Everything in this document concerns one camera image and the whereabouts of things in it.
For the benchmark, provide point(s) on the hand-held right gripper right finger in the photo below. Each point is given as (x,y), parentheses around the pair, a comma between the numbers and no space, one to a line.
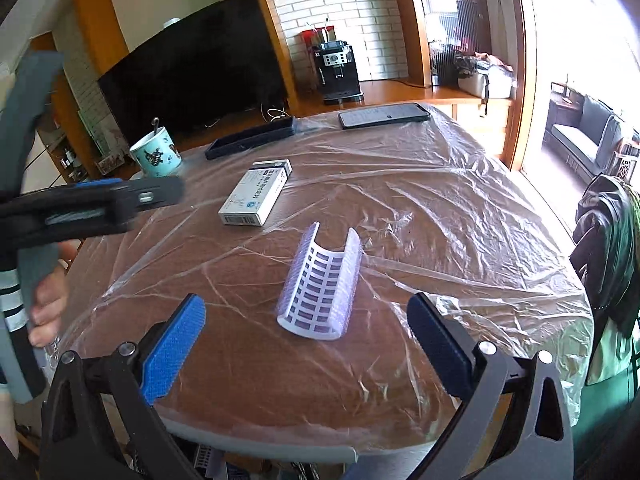
(440,355)

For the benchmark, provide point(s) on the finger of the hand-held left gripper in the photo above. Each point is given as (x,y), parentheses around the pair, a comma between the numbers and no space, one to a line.
(90,210)

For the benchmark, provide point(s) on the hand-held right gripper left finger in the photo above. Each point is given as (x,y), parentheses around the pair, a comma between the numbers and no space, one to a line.
(175,350)

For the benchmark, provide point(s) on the purple plastic lattice holder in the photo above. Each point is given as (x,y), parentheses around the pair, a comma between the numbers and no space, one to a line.
(354,265)

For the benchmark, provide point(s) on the person's left hand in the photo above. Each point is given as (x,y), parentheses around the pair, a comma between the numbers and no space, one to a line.
(50,305)

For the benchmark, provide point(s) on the leaning printed paper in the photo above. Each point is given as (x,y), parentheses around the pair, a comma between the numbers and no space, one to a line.
(102,135)

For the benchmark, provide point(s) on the teal patterned mug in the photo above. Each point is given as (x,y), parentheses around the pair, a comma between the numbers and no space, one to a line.
(157,155)

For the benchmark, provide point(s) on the metal spoon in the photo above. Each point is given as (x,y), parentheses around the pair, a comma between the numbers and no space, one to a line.
(155,125)

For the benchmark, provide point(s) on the white lattice basket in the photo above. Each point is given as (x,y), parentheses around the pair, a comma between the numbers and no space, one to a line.
(205,460)

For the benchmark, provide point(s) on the clear plastic table cover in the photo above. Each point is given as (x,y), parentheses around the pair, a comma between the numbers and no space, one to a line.
(450,210)

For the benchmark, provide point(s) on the white and blue medicine box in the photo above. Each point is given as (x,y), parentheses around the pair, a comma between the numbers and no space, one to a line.
(252,195)

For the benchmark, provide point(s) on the black television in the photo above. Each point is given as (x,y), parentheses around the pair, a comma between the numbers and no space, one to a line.
(200,70)

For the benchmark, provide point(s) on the black phone case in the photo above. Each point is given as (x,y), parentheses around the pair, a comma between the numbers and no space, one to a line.
(250,137)

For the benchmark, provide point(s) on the white box with black stripe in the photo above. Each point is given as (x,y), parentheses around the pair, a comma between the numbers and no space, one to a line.
(272,164)

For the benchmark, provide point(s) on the dark green jacket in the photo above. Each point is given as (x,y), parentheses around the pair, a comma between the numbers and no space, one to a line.
(605,240)

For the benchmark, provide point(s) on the black smartphone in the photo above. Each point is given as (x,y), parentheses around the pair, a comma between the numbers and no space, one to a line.
(385,115)

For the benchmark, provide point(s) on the wooden sideboard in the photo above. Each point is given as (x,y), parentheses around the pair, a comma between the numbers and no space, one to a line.
(400,92)

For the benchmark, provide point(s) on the grey sofa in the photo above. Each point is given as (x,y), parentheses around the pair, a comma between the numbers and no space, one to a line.
(585,130)

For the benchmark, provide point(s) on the white bag with dark cloth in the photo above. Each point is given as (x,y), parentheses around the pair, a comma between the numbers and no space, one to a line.
(492,85)

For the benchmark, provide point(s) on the black coffee machine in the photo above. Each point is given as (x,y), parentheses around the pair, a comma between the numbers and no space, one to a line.
(337,70)

